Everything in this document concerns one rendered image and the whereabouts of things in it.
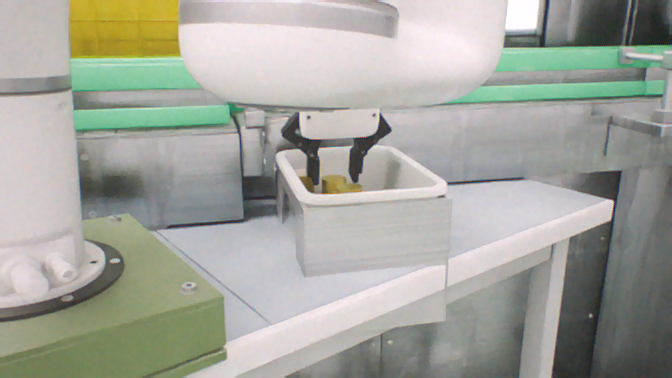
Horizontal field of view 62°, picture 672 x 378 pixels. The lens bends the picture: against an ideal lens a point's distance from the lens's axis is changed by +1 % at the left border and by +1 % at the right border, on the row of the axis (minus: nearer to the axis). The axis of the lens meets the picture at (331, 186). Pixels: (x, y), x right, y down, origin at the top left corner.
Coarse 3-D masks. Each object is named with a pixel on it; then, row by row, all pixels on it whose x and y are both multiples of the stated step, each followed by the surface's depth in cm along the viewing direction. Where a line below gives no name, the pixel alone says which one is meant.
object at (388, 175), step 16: (288, 160) 78; (304, 160) 79; (320, 160) 80; (336, 160) 80; (368, 160) 81; (384, 160) 81; (400, 160) 75; (288, 176) 67; (320, 176) 80; (368, 176) 82; (384, 176) 81; (400, 176) 75; (416, 176) 70; (432, 176) 66; (304, 192) 60; (320, 192) 81; (368, 192) 60; (384, 192) 60; (400, 192) 61; (416, 192) 61; (432, 192) 61
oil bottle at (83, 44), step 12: (72, 0) 75; (84, 0) 76; (72, 12) 76; (84, 12) 76; (72, 24) 76; (84, 24) 76; (72, 36) 76; (84, 36) 77; (96, 36) 78; (72, 48) 77; (84, 48) 77; (96, 48) 78
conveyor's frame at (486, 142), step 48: (96, 144) 69; (144, 144) 71; (192, 144) 72; (288, 144) 85; (336, 144) 86; (384, 144) 88; (432, 144) 90; (480, 144) 92; (528, 144) 94; (576, 144) 97; (96, 192) 71; (144, 192) 72; (192, 192) 74; (240, 192) 75
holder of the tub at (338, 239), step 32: (288, 192) 68; (288, 224) 72; (320, 224) 60; (352, 224) 61; (384, 224) 61; (416, 224) 62; (448, 224) 63; (320, 256) 61; (352, 256) 62; (384, 256) 63; (416, 256) 64; (448, 256) 65
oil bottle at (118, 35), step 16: (96, 0) 76; (112, 0) 76; (128, 0) 77; (96, 16) 77; (112, 16) 77; (128, 16) 77; (112, 32) 78; (128, 32) 78; (112, 48) 78; (128, 48) 79
